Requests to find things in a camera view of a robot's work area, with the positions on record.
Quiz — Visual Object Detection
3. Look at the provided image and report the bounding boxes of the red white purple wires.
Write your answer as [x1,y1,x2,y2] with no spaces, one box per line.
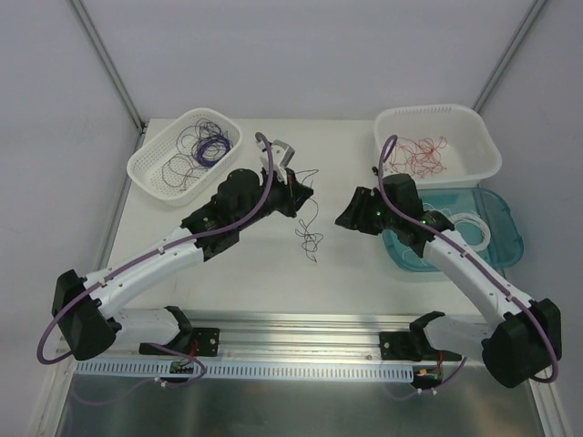
[294,168,324,264]

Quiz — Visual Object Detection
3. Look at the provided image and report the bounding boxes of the long red wire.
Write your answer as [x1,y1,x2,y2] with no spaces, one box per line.
[382,134,448,178]

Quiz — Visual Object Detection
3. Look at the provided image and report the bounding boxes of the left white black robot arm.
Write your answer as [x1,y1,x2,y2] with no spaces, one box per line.
[52,169,313,361]

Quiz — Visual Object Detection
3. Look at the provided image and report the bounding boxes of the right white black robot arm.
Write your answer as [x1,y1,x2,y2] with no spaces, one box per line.
[335,174,562,388]

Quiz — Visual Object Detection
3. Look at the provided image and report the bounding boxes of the white plastic tub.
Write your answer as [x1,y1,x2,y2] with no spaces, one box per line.
[373,105,502,189]

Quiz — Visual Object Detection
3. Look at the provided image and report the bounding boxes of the teal transparent plastic bin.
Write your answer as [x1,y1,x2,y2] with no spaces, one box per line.
[381,187,525,273]

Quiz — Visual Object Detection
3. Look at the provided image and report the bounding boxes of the white perforated basket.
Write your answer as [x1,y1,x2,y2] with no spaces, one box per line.
[127,107,243,207]

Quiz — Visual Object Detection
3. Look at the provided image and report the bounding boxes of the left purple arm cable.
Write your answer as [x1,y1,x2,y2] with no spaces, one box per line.
[36,131,277,365]

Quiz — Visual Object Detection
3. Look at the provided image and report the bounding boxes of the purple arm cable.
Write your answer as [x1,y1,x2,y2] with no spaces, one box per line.
[36,131,277,365]
[377,134,560,381]

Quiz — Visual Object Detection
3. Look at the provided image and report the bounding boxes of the white wire coil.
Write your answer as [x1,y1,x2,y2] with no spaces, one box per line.
[448,212,493,249]

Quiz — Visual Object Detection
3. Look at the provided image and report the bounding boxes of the purple wire bundle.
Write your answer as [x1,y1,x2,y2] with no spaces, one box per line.
[176,117,234,166]

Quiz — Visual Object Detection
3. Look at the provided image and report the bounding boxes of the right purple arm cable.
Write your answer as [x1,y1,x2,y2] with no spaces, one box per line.
[377,134,560,381]

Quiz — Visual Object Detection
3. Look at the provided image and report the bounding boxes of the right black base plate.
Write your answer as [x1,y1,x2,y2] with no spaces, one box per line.
[379,330,462,362]

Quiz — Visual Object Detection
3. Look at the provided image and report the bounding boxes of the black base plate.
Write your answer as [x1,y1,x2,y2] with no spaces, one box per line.
[379,330,462,362]
[138,327,220,357]

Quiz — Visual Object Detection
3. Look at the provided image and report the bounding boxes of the aluminium mounting rail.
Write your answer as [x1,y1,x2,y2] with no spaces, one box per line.
[55,313,547,366]

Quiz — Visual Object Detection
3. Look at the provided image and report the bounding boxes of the left aluminium frame post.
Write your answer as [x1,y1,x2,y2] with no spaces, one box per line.
[66,0,147,133]

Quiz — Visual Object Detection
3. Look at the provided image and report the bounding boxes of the aluminium frame post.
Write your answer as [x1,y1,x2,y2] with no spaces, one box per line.
[472,0,550,114]
[66,0,147,133]

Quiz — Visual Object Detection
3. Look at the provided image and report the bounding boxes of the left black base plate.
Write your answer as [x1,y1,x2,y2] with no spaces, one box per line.
[138,327,220,357]

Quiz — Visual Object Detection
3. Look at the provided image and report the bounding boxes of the white slotted cable duct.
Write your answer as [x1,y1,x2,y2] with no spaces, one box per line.
[76,359,414,383]

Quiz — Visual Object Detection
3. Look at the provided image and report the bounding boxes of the right aluminium frame post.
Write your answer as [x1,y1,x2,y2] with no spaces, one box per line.
[472,0,550,114]

